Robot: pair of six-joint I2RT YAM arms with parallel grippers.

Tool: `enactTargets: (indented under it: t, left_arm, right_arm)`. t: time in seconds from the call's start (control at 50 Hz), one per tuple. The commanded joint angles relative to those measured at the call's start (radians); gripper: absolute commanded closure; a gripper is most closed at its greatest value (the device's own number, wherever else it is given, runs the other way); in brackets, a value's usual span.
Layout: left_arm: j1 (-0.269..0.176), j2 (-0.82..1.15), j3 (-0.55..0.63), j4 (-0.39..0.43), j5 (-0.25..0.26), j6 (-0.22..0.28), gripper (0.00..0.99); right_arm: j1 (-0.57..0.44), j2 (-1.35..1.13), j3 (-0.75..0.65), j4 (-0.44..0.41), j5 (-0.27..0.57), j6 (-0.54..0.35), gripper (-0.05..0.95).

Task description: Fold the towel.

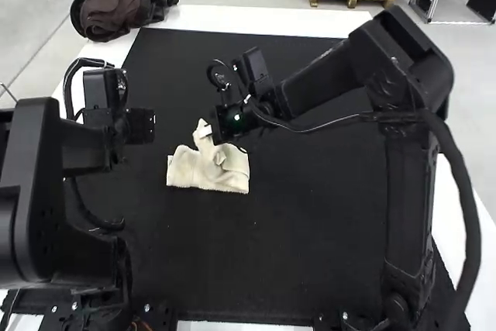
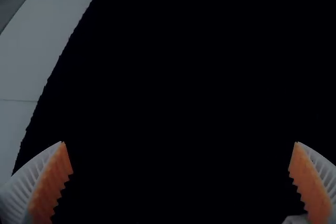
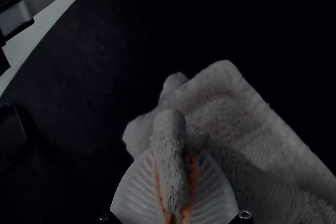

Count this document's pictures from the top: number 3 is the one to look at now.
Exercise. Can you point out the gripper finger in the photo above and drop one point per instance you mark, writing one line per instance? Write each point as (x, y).
(136, 192)
(210, 195)

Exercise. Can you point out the pale towel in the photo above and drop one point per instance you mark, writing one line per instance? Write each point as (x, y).
(236, 119)

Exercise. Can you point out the black mat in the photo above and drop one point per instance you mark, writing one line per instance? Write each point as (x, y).
(210, 24)

